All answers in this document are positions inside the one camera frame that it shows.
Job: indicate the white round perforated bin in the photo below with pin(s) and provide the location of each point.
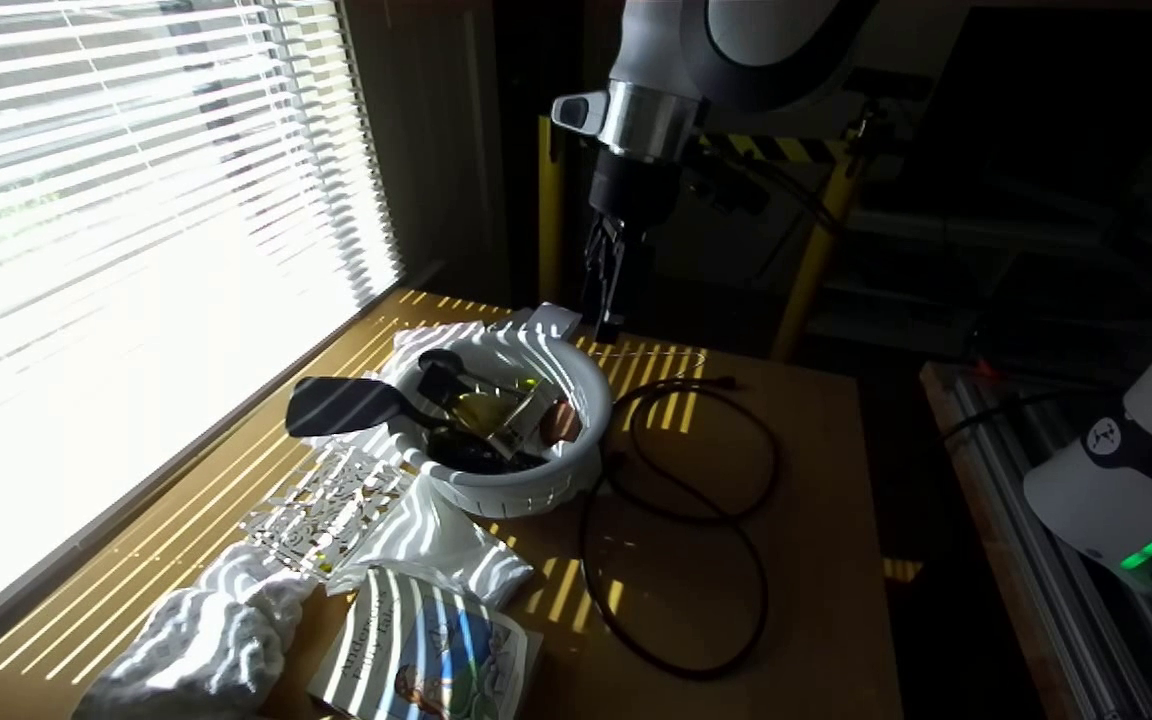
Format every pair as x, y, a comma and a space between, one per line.
523, 488

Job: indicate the crumpled white towel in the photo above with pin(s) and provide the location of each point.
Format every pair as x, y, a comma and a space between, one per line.
210, 641

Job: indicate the small black item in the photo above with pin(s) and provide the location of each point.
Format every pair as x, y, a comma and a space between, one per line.
438, 384

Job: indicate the colourful printed bag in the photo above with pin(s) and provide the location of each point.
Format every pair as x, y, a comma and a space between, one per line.
429, 655

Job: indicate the white window blinds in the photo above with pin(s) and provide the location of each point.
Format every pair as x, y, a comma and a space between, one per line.
139, 202

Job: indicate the black flat paddle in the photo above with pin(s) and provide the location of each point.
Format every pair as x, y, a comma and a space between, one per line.
338, 409

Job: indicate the camera on tripod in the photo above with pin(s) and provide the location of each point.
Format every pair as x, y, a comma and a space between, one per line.
891, 97

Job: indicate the yellow item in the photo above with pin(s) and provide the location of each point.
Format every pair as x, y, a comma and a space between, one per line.
480, 413

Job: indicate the yellow black striped barrier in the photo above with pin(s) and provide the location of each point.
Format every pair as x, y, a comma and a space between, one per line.
548, 226

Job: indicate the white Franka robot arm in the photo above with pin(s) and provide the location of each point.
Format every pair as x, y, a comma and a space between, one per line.
1137, 465

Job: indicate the white patterned sheet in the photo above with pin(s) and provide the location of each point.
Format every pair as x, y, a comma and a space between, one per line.
331, 507

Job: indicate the white green device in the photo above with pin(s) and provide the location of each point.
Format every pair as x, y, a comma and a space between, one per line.
1000, 514

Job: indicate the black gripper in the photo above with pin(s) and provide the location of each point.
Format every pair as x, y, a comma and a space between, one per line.
630, 192

